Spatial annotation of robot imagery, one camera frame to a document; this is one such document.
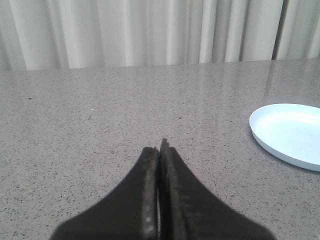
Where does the light blue round plate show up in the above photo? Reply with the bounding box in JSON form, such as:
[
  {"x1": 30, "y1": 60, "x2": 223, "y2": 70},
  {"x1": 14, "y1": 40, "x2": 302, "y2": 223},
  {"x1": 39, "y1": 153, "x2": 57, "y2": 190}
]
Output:
[{"x1": 249, "y1": 103, "x2": 320, "y2": 172}]

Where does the white pleated curtain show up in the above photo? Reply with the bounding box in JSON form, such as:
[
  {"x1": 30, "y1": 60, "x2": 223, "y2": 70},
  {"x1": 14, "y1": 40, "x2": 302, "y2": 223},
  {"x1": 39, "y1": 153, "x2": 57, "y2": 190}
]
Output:
[{"x1": 0, "y1": 0, "x2": 320, "y2": 71}]

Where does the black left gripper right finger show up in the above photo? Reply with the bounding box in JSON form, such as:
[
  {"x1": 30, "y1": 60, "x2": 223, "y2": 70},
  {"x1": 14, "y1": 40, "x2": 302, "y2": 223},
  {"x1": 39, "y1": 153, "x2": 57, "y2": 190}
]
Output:
[{"x1": 159, "y1": 139, "x2": 274, "y2": 240}]

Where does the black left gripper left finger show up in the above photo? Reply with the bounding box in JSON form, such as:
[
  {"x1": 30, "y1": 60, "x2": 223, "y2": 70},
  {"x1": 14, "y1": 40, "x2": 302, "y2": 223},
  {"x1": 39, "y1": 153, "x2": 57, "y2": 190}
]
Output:
[{"x1": 51, "y1": 147, "x2": 159, "y2": 240}]

